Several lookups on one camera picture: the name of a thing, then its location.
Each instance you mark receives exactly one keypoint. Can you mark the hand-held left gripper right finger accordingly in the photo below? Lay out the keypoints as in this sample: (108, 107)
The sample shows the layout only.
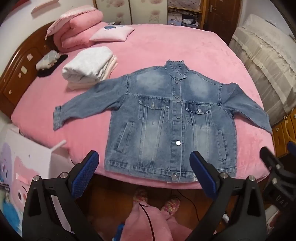
(203, 172)

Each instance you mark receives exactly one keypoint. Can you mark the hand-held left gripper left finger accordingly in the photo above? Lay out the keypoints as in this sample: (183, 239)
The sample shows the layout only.
(85, 172)

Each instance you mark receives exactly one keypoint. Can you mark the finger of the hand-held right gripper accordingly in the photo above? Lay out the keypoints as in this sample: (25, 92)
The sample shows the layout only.
(292, 146)
(281, 173)

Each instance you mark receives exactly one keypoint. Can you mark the blue denim jacket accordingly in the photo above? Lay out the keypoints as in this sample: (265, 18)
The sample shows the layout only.
(157, 111)

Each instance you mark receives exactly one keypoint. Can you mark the wooden drawer cabinet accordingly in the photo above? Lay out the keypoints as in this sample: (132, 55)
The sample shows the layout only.
(283, 136)

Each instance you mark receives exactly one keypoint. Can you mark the floral slipper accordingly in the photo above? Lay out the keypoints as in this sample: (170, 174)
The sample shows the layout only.
(171, 205)
(140, 195)

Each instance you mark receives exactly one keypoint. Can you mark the cartoon printed box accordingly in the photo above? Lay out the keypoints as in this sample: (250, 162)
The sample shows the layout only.
(20, 166)

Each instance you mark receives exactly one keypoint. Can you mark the person's legs in pink pants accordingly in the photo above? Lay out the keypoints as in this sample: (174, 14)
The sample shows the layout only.
(141, 222)

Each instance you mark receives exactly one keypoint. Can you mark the folded pale pink garments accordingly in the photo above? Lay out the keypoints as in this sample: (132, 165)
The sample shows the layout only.
(79, 85)

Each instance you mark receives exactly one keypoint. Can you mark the beige lace-covered furniture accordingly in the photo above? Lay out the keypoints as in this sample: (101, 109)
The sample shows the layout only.
(263, 60)

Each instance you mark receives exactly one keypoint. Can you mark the black cloth item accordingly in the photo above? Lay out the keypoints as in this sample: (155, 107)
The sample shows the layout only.
(46, 73)

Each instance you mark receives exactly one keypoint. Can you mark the folded grey-white garment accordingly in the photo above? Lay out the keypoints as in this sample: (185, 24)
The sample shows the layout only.
(87, 62)

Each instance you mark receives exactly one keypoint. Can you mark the wooden headboard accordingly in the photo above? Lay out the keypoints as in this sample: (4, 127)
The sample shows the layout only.
(20, 78)

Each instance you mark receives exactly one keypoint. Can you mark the grey patterned garment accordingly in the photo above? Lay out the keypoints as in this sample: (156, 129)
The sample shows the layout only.
(48, 58)

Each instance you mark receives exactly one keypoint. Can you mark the pink bed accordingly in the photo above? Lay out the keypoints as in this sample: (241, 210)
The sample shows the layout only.
(150, 51)

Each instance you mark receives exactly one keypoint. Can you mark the folded pink quilt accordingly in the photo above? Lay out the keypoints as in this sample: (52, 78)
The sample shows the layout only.
(79, 32)

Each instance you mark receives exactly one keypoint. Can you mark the small pink cushion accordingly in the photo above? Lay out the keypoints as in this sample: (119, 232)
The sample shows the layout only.
(111, 33)

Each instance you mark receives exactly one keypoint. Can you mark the dark wooden door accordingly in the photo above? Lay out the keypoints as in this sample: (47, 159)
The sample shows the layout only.
(219, 18)

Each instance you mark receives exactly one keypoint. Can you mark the pink lace-trimmed pillow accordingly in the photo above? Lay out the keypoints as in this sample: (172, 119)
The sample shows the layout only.
(67, 15)

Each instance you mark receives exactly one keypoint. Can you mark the wooden shelf unit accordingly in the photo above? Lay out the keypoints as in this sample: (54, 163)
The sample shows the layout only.
(185, 14)

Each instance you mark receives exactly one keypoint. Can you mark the floral wardrobe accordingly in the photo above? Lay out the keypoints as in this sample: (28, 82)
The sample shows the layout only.
(143, 11)

